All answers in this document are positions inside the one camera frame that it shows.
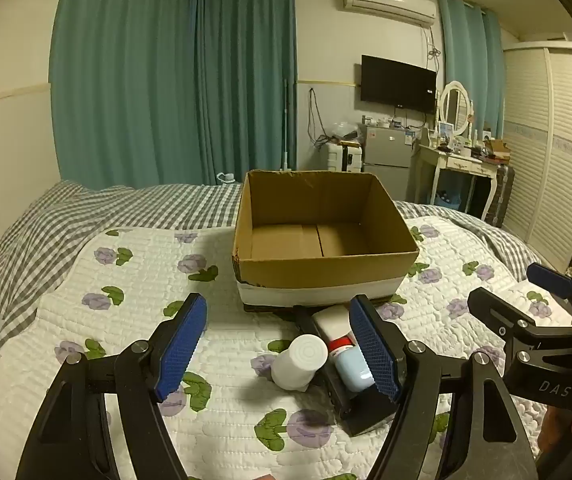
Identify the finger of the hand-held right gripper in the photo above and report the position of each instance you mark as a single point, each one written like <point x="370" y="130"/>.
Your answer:
<point x="495" y="310"/>
<point x="550" y="277"/>

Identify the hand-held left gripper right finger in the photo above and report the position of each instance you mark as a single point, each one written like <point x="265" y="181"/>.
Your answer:
<point x="373" y="345"/>

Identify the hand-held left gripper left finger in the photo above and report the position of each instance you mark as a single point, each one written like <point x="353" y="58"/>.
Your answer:
<point x="181" y="345"/>

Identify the white squeeze tube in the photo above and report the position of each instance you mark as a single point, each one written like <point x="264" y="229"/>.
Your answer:
<point x="333" y="322"/>

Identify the black remote control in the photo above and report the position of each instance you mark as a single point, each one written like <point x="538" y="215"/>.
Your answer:
<point x="360" y="415"/>

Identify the white plastic bottle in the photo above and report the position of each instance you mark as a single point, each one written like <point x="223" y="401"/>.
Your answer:
<point x="300" y="362"/>

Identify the person's right hand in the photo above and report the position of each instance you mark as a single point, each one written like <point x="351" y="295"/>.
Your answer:
<point x="560" y="430"/>

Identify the floral quilted blanket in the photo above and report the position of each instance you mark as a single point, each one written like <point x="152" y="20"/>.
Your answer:
<point x="141" y="280"/>

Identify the dark checkered suitcase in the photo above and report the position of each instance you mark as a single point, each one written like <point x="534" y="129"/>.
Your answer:
<point x="501" y="195"/>

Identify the blue plastic basket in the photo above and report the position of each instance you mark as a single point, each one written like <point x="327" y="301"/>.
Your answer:
<point x="451" y="199"/>

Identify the white louvred wardrobe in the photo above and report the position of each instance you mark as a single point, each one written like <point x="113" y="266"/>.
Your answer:
<point x="550" y="150"/>

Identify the small cardboard box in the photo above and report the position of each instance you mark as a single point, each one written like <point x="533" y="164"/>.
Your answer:
<point x="496" y="149"/>

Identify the white dressing table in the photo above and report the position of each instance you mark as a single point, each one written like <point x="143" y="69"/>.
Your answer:
<point x="458" y="162"/>

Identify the grey checkered bedsheet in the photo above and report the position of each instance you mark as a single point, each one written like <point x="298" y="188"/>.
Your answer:
<point x="66" y="220"/>

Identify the large water bottle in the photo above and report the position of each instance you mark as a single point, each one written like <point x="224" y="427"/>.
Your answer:
<point x="225" y="178"/>

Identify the silver refrigerator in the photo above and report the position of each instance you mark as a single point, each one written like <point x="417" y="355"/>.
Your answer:
<point x="385" y="160"/>

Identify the white suitcase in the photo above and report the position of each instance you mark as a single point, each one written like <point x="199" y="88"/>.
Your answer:
<point x="338" y="156"/>

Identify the oval white vanity mirror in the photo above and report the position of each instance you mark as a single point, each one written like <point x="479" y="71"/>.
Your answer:
<point x="454" y="107"/>

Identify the clear plastic bag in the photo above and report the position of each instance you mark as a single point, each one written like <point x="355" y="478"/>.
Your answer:
<point x="343" y="131"/>

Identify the teal curtain beside wardrobe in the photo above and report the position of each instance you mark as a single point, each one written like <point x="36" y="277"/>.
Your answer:
<point x="470" y="45"/>

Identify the teal curtain beside mop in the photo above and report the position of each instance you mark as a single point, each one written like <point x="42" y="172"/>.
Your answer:
<point x="246" y="80"/>

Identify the wide teal curtain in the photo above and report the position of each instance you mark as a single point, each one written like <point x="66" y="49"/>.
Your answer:
<point x="121" y="75"/>

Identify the white air conditioner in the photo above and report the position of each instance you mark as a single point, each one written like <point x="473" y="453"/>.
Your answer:
<point x="388" y="2"/>

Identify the black wall television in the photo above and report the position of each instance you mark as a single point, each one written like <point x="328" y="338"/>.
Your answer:
<point x="398" y="82"/>

